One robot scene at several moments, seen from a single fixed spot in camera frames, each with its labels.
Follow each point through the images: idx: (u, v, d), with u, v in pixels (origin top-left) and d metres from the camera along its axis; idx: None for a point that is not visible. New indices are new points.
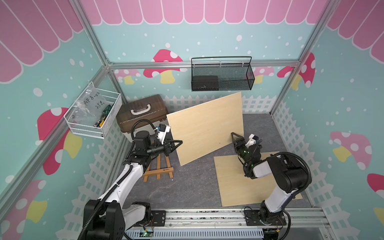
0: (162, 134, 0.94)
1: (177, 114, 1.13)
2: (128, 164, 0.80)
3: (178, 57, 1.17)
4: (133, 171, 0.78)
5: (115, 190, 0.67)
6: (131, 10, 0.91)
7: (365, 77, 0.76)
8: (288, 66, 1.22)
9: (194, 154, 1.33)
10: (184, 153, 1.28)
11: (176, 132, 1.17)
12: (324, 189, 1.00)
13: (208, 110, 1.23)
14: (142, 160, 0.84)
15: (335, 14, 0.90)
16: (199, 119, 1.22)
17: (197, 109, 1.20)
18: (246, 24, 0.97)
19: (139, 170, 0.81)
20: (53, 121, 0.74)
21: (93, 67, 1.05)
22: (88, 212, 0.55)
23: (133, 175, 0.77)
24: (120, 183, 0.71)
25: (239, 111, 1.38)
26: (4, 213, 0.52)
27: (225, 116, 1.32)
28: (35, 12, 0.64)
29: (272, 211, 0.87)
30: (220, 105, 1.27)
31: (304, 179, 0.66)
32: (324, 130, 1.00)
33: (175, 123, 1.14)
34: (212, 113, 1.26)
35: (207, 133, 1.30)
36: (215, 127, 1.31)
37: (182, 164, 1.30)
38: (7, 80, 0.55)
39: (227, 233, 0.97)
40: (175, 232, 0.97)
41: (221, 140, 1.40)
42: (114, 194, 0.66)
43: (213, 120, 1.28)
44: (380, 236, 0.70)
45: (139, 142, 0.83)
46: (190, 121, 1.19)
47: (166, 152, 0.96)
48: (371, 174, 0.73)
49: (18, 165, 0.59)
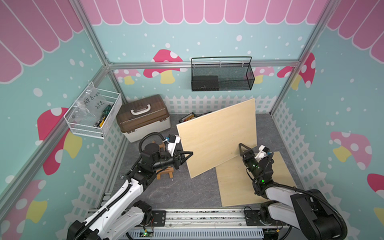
0: (171, 146, 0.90)
1: (187, 124, 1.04)
2: (128, 182, 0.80)
3: (178, 57, 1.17)
4: (129, 192, 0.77)
5: (102, 215, 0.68)
6: (131, 10, 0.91)
7: (365, 77, 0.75)
8: (288, 66, 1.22)
9: (204, 166, 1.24)
10: (195, 165, 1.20)
11: (186, 142, 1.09)
12: (324, 189, 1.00)
13: (220, 119, 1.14)
14: (144, 178, 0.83)
15: (334, 14, 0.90)
16: (210, 128, 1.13)
17: (209, 118, 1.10)
18: (246, 23, 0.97)
19: (137, 190, 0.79)
20: (53, 121, 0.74)
21: (93, 67, 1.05)
22: (71, 235, 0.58)
23: (128, 197, 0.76)
24: (110, 207, 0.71)
25: (252, 118, 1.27)
26: (4, 213, 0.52)
27: (237, 124, 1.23)
28: (35, 12, 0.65)
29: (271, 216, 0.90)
30: (232, 113, 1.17)
31: (338, 228, 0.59)
32: (324, 130, 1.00)
33: (186, 133, 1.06)
34: (223, 122, 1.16)
35: (217, 142, 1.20)
36: (227, 135, 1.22)
37: (192, 176, 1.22)
38: (8, 80, 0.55)
39: (227, 233, 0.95)
40: (175, 232, 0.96)
41: (233, 150, 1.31)
42: (100, 219, 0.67)
43: (225, 128, 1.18)
44: (380, 236, 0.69)
45: (145, 157, 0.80)
46: (200, 131, 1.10)
47: (176, 165, 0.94)
48: (372, 174, 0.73)
49: (18, 164, 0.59)
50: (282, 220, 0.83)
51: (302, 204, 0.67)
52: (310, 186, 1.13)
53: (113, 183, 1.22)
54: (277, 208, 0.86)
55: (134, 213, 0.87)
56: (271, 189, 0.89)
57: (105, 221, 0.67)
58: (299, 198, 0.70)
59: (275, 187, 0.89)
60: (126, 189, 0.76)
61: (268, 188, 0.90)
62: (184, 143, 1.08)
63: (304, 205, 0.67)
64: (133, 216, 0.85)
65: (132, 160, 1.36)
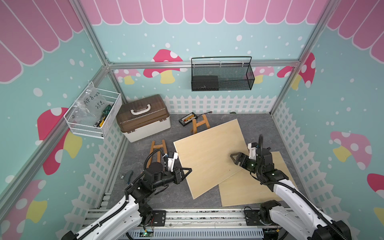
0: (170, 161, 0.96)
1: (182, 141, 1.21)
2: (124, 197, 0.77)
3: (178, 57, 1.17)
4: (124, 209, 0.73)
5: (94, 230, 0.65)
6: (131, 9, 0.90)
7: (364, 77, 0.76)
8: (288, 66, 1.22)
9: (205, 186, 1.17)
10: (196, 183, 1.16)
11: (183, 160, 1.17)
12: (324, 189, 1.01)
13: (211, 137, 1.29)
14: (142, 195, 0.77)
15: (335, 14, 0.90)
16: (203, 145, 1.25)
17: (201, 135, 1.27)
18: (246, 23, 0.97)
19: (132, 208, 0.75)
20: (53, 121, 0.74)
21: (93, 66, 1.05)
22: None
23: (122, 215, 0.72)
24: (102, 223, 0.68)
25: (241, 136, 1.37)
26: (4, 213, 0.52)
27: (229, 141, 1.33)
28: (35, 12, 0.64)
29: (273, 218, 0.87)
30: (220, 132, 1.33)
31: None
32: (324, 130, 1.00)
33: (182, 149, 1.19)
34: (215, 139, 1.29)
35: (214, 159, 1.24)
36: (222, 152, 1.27)
37: (195, 197, 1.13)
38: (7, 80, 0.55)
39: (227, 233, 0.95)
40: (174, 232, 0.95)
41: (232, 167, 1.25)
42: (91, 234, 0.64)
43: (218, 145, 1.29)
44: (380, 236, 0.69)
45: (147, 176, 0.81)
46: (196, 147, 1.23)
47: (177, 180, 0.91)
48: (371, 174, 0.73)
49: (18, 165, 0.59)
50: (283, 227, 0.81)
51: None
52: (310, 186, 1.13)
53: (114, 183, 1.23)
54: (283, 217, 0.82)
55: (130, 218, 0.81)
56: (281, 187, 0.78)
57: (95, 237, 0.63)
58: (323, 233, 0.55)
59: (289, 192, 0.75)
60: (122, 206, 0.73)
61: (277, 185, 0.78)
62: (182, 159, 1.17)
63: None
64: (129, 221, 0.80)
65: (132, 160, 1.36)
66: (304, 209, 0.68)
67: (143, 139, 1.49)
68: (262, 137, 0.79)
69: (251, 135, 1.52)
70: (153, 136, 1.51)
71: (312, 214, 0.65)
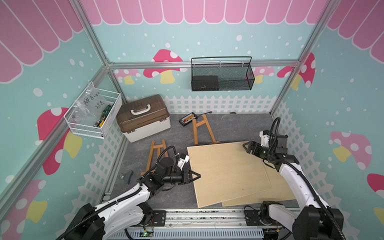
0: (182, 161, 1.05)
1: (195, 147, 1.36)
2: (139, 185, 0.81)
3: (178, 57, 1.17)
4: (138, 194, 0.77)
5: (111, 207, 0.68)
6: (130, 9, 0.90)
7: (364, 77, 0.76)
8: (288, 66, 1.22)
9: (209, 197, 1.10)
10: (201, 192, 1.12)
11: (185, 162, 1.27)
12: (324, 189, 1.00)
13: (225, 150, 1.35)
14: (154, 185, 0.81)
15: (335, 14, 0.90)
16: (209, 152, 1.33)
17: (213, 146, 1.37)
18: (246, 23, 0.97)
19: (145, 195, 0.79)
20: (53, 121, 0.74)
21: (93, 67, 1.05)
22: (79, 216, 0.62)
23: (135, 198, 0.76)
24: (119, 202, 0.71)
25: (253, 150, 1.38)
26: (4, 212, 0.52)
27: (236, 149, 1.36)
28: (35, 12, 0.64)
29: (271, 216, 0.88)
30: (234, 149, 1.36)
31: None
32: (324, 130, 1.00)
33: (193, 154, 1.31)
34: (227, 154, 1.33)
35: (225, 173, 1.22)
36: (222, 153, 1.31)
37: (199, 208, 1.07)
38: (8, 80, 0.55)
39: (227, 233, 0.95)
40: (174, 232, 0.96)
41: (244, 185, 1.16)
42: (108, 210, 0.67)
43: (231, 159, 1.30)
44: (380, 236, 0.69)
45: (159, 169, 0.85)
46: (207, 156, 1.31)
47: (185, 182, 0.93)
48: (372, 174, 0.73)
49: (18, 165, 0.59)
50: (280, 222, 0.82)
51: (313, 220, 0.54)
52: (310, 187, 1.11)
53: (114, 182, 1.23)
54: (277, 208, 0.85)
55: (134, 212, 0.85)
56: (287, 168, 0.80)
57: (112, 213, 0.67)
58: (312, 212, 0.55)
59: (294, 173, 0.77)
60: (136, 191, 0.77)
61: (285, 166, 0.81)
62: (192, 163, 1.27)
63: (316, 222, 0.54)
64: (133, 214, 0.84)
65: (132, 160, 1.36)
66: (302, 189, 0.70)
67: (143, 139, 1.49)
68: (279, 117, 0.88)
69: (251, 134, 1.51)
70: (153, 136, 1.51)
71: (309, 195, 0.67)
